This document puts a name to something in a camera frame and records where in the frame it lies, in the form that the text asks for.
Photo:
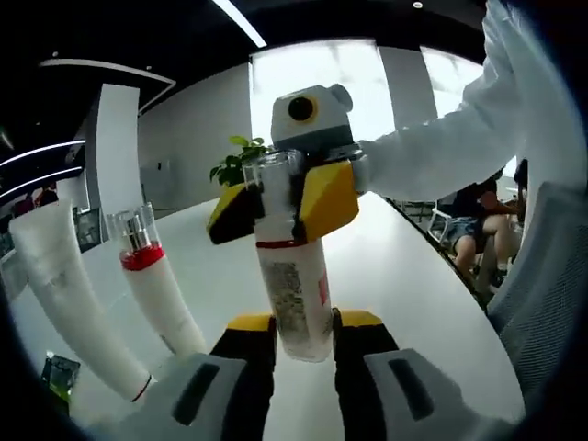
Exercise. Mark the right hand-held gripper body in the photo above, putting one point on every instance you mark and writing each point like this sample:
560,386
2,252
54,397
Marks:
317,128

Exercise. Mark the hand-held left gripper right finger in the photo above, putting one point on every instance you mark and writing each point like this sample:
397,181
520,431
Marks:
376,390

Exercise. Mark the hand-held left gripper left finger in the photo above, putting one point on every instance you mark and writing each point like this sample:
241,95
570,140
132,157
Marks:
229,390

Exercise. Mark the small red label skincare bottle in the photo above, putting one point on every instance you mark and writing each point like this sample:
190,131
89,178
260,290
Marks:
294,285

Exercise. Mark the red collar skincare pump bottle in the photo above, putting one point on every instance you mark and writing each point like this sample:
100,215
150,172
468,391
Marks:
156,285

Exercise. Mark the green black skincare sachet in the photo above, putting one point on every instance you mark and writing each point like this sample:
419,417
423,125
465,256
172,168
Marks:
62,376

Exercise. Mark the large white skincare tube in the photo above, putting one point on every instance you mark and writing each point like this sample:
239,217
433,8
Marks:
69,285

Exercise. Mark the potted green plant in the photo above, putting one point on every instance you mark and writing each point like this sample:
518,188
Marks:
229,167

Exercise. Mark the white office chair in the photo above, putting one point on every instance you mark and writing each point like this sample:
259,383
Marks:
441,225

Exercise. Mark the grey mesh chair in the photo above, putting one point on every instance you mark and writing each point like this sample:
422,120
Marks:
533,285

